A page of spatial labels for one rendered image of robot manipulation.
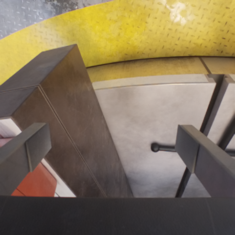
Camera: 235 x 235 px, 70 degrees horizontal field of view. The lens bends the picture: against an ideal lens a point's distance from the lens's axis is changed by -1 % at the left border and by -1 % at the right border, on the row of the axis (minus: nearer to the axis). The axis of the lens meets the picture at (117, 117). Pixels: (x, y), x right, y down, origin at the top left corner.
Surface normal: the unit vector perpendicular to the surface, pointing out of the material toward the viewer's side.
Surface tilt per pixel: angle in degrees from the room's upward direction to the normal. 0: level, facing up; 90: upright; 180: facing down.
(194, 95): 0
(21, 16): 0
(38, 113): 90
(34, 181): 97
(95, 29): 0
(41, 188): 97
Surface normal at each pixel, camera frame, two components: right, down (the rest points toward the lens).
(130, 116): -0.11, 0.65
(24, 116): 0.97, -0.10
